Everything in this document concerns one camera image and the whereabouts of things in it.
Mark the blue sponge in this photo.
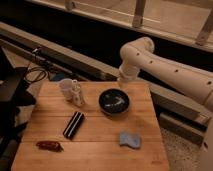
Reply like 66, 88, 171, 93
119, 132, 141, 149

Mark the black round bowl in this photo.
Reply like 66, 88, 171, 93
98, 88, 130, 116

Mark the dark chair at left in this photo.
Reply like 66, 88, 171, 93
0, 46, 37, 158

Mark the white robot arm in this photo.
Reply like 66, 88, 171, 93
118, 37, 213, 171

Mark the black white striped box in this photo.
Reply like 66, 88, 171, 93
63, 112, 84, 139

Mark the red brown wrapped object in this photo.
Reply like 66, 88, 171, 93
36, 141, 63, 152

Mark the blue object behind table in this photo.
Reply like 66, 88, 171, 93
51, 73, 66, 82

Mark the white plastic cup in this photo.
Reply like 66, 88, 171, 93
59, 78, 72, 101

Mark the black cable bundle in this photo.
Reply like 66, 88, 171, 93
23, 47, 54, 85

